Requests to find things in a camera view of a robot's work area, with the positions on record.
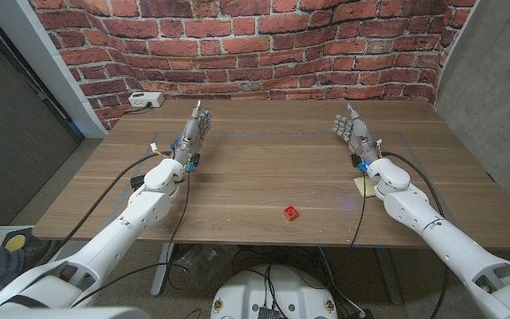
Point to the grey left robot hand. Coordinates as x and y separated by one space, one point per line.
191 135

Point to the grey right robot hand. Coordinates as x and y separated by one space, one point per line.
359 133

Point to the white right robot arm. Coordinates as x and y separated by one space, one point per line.
436 230

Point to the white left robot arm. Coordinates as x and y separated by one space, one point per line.
104 243

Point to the small red toy block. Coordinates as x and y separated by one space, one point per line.
290 213

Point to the pale yellow note pad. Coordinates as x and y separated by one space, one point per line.
363 186

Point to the white power strip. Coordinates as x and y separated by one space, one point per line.
146 99

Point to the red brick printed backdrop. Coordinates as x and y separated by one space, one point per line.
255 44

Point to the clear plastic bag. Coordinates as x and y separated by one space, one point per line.
204 266

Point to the grey metal table leg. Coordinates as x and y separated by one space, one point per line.
388 274
163 270

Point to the white robot torso base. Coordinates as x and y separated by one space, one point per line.
277 292

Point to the white box with yellow disc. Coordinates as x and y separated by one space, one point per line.
16 242

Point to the white wall post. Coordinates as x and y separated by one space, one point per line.
47 57

